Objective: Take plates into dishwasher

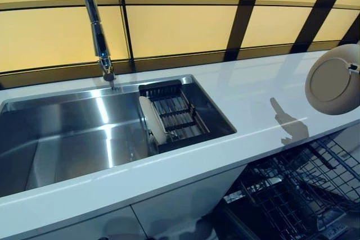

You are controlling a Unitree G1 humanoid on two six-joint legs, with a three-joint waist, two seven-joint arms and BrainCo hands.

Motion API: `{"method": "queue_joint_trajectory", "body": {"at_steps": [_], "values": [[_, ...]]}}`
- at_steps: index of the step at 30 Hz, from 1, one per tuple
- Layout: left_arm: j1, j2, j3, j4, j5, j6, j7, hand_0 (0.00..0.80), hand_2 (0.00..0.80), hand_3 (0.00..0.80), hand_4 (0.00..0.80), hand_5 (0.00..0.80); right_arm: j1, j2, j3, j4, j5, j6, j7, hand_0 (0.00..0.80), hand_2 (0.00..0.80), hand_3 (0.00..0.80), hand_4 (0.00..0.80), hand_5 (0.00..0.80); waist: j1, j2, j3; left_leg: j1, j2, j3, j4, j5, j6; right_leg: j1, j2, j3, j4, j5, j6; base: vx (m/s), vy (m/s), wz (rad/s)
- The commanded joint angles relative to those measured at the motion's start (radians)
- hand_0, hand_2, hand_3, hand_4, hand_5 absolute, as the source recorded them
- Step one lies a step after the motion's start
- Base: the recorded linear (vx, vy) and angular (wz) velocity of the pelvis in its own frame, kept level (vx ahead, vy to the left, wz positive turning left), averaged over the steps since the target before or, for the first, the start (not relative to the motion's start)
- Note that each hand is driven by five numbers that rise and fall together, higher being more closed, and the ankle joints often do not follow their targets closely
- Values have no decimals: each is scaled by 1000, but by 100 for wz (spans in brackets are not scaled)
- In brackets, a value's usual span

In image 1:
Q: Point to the beige round plate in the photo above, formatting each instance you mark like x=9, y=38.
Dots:
x=153, y=119
x=329, y=82

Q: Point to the black sink drainer rack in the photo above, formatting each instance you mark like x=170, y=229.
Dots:
x=177, y=110

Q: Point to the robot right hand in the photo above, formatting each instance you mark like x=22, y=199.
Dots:
x=355, y=68

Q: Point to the chrome kitchen faucet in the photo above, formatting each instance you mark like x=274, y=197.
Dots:
x=97, y=26

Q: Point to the open dishwasher door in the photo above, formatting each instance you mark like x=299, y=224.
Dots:
x=340, y=226

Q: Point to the stainless steel sink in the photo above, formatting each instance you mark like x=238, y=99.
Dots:
x=70, y=138

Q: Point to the white glossy cabinet door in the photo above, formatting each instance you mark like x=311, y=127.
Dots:
x=182, y=200
x=70, y=226

